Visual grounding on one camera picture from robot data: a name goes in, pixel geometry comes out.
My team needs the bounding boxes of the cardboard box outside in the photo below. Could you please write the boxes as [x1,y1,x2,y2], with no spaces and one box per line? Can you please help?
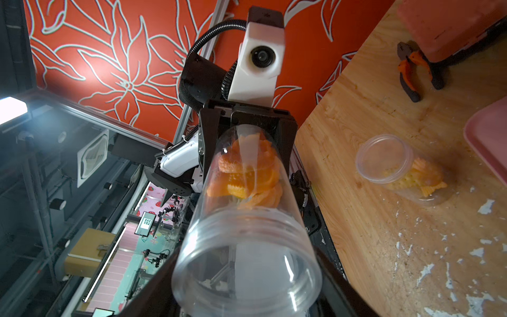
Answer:
[63,228,116,277]

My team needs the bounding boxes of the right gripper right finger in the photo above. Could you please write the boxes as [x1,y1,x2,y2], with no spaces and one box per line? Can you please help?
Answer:
[314,248,379,317]

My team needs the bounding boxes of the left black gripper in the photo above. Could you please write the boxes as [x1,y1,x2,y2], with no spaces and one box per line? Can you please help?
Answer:
[199,100,298,186]

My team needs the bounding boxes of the pink plastic tray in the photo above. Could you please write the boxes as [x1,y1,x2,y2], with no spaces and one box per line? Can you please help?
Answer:
[463,97,506,186]

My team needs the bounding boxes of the orange black pliers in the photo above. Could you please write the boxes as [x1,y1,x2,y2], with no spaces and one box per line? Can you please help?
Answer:
[397,42,445,103]

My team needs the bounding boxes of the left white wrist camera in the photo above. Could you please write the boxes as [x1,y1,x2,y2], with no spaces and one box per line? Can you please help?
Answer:
[227,6,285,108]

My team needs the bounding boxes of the clear cookie jar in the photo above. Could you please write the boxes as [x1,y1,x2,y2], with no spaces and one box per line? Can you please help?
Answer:
[171,124,323,317]
[355,134,452,206]

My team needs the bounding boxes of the orange plastic tool case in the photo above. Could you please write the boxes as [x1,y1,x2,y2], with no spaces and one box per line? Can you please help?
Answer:
[397,0,506,63]

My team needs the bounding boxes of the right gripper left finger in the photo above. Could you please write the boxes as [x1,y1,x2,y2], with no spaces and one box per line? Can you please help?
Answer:
[118,253,181,317]

